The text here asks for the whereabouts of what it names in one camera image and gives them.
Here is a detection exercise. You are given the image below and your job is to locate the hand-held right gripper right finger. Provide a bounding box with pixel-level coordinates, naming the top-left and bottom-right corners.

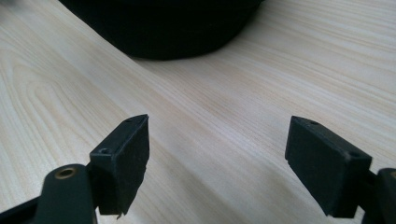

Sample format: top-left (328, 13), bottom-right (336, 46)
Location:
top-left (284, 115), bottom-right (374, 219)

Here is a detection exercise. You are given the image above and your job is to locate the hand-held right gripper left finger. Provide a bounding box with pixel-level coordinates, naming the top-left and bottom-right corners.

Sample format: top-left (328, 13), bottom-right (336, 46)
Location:
top-left (89, 113), bottom-right (150, 219)

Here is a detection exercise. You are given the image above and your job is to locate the black round cloth object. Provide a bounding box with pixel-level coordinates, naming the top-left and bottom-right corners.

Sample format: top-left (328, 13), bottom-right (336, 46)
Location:
top-left (58, 0), bottom-right (265, 62)

